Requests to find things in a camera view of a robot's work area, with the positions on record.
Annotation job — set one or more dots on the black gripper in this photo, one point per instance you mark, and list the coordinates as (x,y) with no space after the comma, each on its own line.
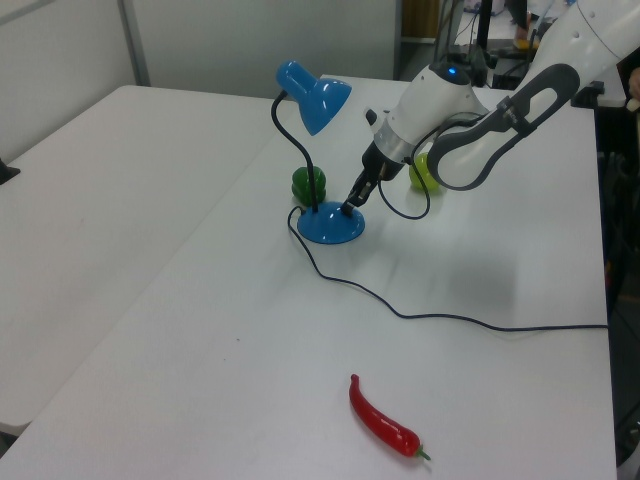
(380,160)

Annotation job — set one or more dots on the red chili pepper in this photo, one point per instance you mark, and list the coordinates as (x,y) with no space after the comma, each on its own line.
(380,425)

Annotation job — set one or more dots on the light green apple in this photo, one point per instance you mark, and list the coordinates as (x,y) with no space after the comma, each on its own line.
(416,175)

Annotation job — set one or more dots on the wooden cabinet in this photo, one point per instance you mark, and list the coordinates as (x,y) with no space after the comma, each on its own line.
(417,20)

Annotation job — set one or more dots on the dark green bell pepper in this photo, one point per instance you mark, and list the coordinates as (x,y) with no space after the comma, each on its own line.
(300,185)

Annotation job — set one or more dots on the person hand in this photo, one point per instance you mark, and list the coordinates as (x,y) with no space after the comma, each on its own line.
(635,90)

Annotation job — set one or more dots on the black equipment box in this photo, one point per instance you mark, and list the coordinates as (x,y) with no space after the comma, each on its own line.
(507,77)

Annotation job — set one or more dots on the thin black pole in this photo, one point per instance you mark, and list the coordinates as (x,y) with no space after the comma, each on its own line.
(484,25)

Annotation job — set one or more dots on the blue desk lamp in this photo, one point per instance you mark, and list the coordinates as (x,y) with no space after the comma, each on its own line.
(320,105)

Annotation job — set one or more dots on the black clamp at table edge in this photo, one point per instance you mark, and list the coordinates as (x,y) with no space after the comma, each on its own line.
(6,172)

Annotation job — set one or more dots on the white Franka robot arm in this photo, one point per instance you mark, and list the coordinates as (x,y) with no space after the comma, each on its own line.
(435,105)

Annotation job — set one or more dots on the yellow object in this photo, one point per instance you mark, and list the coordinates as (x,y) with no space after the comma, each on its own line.
(522,45)

